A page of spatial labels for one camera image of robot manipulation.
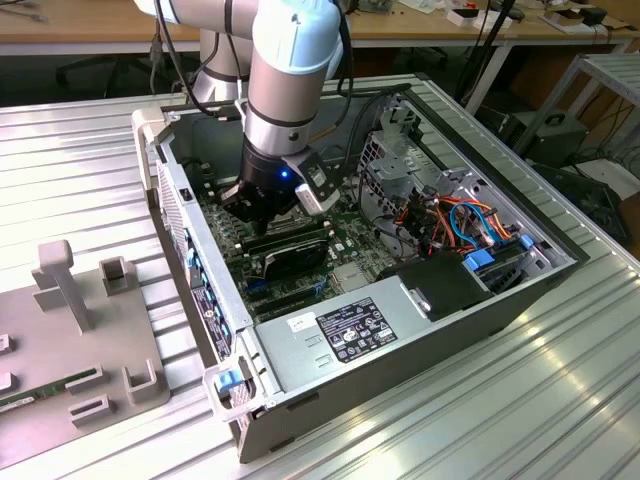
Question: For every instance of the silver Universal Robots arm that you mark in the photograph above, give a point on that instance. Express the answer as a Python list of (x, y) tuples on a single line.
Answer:
[(285, 65)]

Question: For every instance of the black RAM slot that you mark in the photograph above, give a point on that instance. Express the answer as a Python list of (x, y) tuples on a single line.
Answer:
[(290, 244), (290, 231), (212, 186)]

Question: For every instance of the black graphics card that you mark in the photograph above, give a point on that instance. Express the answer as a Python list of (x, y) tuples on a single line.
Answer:
[(300, 257)]

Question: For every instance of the green motherboard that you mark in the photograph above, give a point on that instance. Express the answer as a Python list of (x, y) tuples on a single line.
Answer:
[(350, 235)]

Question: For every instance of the long black expansion slot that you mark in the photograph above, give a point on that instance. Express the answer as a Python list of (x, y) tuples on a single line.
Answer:
[(285, 301)]

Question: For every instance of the silver chipset heat sink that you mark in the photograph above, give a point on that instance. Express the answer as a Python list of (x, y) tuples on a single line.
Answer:
[(349, 277)]

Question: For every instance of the metal drive cage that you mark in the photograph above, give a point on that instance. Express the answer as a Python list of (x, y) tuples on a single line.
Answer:
[(395, 167)]

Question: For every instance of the grey power supply unit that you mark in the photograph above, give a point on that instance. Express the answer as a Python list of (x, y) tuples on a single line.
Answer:
[(300, 360)]

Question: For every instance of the blue case latch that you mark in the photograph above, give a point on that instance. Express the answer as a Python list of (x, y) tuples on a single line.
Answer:
[(227, 382)]

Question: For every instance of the black plastic shroud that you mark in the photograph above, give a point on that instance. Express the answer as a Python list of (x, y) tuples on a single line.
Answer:
[(440, 287)]

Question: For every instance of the grey plastic parts rack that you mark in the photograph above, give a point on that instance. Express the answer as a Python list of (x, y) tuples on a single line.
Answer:
[(115, 340)]

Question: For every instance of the blue disk carrier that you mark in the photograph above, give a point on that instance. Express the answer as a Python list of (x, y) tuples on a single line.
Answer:
[(479, 262)]

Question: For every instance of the long wooden desk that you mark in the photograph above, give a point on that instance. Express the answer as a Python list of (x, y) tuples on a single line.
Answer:
[(100, 25)]

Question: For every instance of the open grey PC case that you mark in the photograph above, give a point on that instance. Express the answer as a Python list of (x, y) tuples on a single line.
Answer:
[(400, 390)]

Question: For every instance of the green RAM stick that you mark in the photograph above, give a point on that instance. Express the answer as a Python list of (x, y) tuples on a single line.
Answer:
[(50, 390)]

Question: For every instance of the black equipment box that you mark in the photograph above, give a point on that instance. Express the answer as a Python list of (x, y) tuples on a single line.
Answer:
[(555, 137)]

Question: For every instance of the black case side panel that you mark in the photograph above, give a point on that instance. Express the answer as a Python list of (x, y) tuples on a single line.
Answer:
[(585, 200)]

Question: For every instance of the grey metal side table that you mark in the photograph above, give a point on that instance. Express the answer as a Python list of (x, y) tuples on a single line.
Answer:
[(615, 67)]

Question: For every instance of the small black adapter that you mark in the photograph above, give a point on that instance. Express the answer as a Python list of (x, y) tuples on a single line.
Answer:
[(595, 16)]

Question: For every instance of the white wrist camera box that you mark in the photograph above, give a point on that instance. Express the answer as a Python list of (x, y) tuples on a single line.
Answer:
[(315, 200)]

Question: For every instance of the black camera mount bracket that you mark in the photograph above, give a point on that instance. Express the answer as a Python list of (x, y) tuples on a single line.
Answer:
[(312, 172)]

